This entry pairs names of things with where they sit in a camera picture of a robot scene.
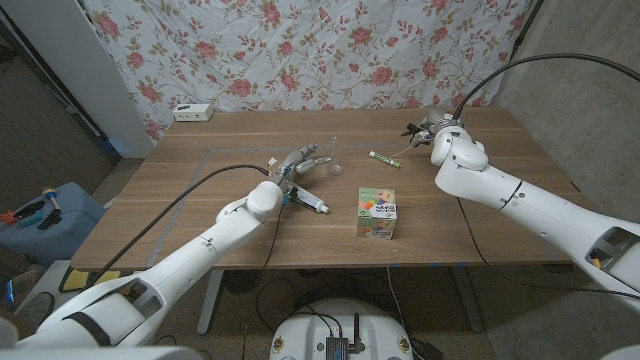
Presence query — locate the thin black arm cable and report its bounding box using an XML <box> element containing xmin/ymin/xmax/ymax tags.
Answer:
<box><xmin>455</xmin><ymin>197</ymin><xmax>640</xmax><ymax>301</ymax></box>
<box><xmin>242</xmin><ymin>202</ymin><xmax>287</xmax><ymax>360</ymax></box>

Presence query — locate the white toothpaste tube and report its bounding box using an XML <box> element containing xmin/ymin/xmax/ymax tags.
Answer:
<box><xmin>288</xmin><ymin>184</ymin><xmax>331</xmax><ymax>215</ymax></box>

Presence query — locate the blue hand tool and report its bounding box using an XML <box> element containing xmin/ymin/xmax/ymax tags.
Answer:
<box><xmin>19</xmin><ymin>210</ymin><xmax>46</xmax><ymax>228</ymax></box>

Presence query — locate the blue plastic container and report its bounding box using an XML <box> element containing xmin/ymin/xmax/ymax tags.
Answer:
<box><xmin>0</xmin><ymin>181</ymin><xmax>107</xmax><ymax>267</ymax></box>

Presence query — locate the floral cloth backdrop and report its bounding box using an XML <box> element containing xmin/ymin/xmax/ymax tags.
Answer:
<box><xmin>82</xmin><ymin>0</ymin><xmax>534</xmax><ymax>144</ymax></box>

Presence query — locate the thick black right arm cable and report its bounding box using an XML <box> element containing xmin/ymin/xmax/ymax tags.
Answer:
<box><xmin>452</xmin><ymin>52</ymin><xmax>640</xmax><ymax>121</ymax></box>

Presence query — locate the black brush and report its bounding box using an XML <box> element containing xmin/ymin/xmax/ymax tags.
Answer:
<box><xmin>37</xmin><ymin>207</ymin><xmax>64</xmax><ymax>231</ymax></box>

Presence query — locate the green whiteboard marker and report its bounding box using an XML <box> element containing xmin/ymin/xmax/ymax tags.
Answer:
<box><xmin>368</xmin><ymin>150</ymin><xmax>403</xmax><ymax>170</ymax></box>

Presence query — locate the clear plastic bottle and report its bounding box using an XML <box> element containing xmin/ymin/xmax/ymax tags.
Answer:
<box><xmin>324</xmin><ymin>136</ymin><xmax>345</xmax><ymax>178</ymax></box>

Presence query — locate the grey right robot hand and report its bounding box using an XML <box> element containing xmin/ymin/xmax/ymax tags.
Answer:
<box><xmin>399</xmin><ymin>110</ymin><xmax>462</xmax><ymax>149</ymax></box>

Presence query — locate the black stand pole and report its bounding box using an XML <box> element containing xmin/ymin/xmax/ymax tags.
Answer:
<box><xmin>508</xmin><ymin>0</ymin><xmax>546</xmax><ymax>62</ymax></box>

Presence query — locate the white table leg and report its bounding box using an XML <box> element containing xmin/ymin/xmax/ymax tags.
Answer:
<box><xmin>196</xmin><ymin>269</ymin><xmax>226</xmax><ymax>336</ymax></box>

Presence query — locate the colourful small cardboard box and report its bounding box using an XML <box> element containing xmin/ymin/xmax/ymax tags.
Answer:
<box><xmin>356</xmin><ymin>186</ymin><xmax>398</xmax><ymax>241</ymax></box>

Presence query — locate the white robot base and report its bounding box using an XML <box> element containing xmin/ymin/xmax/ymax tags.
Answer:
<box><xmin>268</xmin><ymin>297</ymin><xmax>415</xmax><ymax>360</ymax></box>

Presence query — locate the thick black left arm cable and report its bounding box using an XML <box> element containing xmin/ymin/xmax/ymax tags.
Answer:
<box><xmin>82</xmin><ymin>163</ymin><xmax>274</xmax><ymax>292</ymax></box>

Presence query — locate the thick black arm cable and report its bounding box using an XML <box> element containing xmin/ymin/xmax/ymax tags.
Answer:
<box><xmin>452</xmin><ymin>52</ymin><xmax>640</xmax><ymax>121</ymax></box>
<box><xmin>82</xmin><ymin>163</ymin><xmax>274</xmax><ymax>292</ymax></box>

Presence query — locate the grey table leg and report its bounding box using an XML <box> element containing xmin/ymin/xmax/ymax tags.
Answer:
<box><xmin>451</xmin><ymin>264</ymin><xmax>485</xmax><ymax>334</ymax></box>

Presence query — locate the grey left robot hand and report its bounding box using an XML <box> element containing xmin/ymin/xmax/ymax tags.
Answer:
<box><xmin>268</xmin><ymin>143</ymin><xmax>334</xmax><ymax>195</ymax></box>

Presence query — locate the white power strip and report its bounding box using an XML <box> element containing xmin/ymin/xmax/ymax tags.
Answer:
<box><xmin>172</xmin><ymin>102</ymin><xmax>215</xmax><ymax>123</ymax></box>

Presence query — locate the yellow and blue knob tool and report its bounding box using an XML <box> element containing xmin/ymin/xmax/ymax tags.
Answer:
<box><xmin>40</xmin><ymin>186</ymin><xmax>62</xmax><ymax>211</ymax></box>

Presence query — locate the white board panel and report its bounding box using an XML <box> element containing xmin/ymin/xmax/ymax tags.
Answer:
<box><xmin>0</xmin><ymin>0</ymin><xmax>155</xmax><ymax>160</ymax></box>

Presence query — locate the black trigger spray cap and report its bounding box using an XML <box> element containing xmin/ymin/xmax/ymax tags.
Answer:
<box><xmin>389</xmin><ymin>122</ymin><xmax>427</xmax><ymax>159</ymax></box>

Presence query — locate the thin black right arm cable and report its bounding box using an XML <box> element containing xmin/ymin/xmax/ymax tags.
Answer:
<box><xmin>455</xmin><ymin>197</ymin><xmax>640</xmax><ymax>301</ymax></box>

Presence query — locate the yellow and black floor object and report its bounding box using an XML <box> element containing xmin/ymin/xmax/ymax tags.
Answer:
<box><xmin>58</xmin><ymin>268</ymin><xmax>122</xmax><ymax>295</ymax></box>

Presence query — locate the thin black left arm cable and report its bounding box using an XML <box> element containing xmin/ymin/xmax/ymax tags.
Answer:
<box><xmin>242</xmin><ymin>202</ymin><xmax>287</xmax><ymax>360</ymax></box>

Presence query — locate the black round disc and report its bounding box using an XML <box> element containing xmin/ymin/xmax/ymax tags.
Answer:
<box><xmin>222</xmin><ymin>269</ymin><xmax>265</xmax><ymax>295</ymax></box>

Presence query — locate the grey shoe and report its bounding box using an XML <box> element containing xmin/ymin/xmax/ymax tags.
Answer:
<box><xmin>14</xmin><ymin>291</ymin><xmax>57</xmax><ymax>327</ymax></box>

